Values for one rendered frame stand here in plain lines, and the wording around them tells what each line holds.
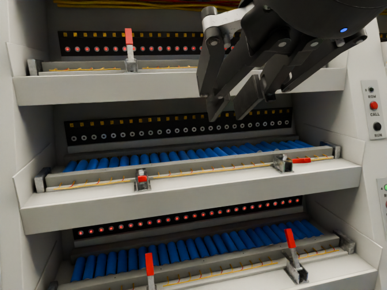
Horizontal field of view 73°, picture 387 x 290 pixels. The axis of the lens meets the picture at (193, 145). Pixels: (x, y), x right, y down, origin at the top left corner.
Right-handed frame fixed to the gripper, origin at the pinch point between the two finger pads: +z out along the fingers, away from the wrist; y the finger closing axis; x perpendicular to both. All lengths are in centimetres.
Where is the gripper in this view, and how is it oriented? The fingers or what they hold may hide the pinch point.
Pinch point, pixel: (231, 100)
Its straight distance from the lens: 32.9
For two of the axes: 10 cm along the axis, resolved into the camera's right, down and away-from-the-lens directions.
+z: -1.8, 2.5, 9.5
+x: 1.3, 9.6, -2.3
